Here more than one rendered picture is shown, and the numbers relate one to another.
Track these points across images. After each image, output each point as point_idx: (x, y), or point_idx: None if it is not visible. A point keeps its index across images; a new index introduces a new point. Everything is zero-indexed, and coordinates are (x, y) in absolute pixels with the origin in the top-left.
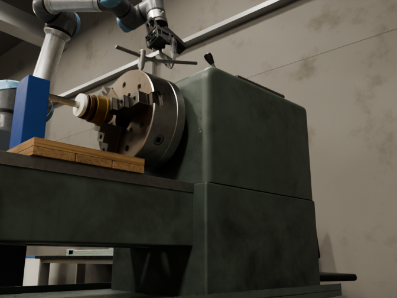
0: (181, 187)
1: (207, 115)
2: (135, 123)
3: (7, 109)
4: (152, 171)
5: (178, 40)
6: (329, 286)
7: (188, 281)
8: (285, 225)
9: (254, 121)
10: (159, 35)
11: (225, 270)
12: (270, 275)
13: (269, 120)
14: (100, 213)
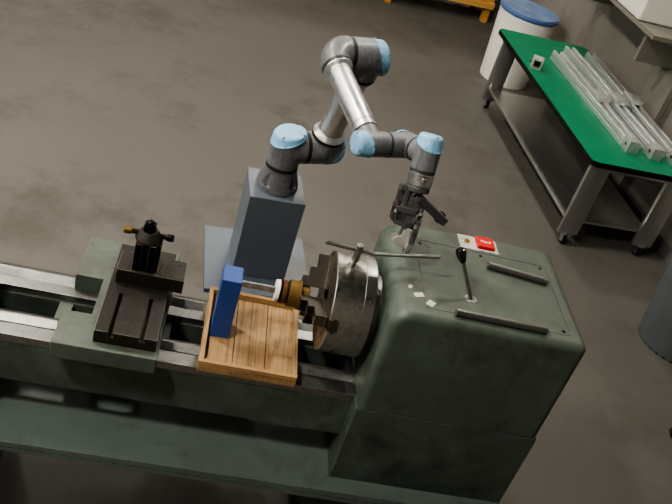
0: (337, 396)
1: (379, 357)
2: None
3: (279, 170)
4: None
5: (434, 217)
6: None
7: (331, 450)
8: (464, 451)
9: (455, 365)
10: (394, 223)
11: (358, 465)
12: (418, 479)
13: (486, 364)
14: (249, 403)
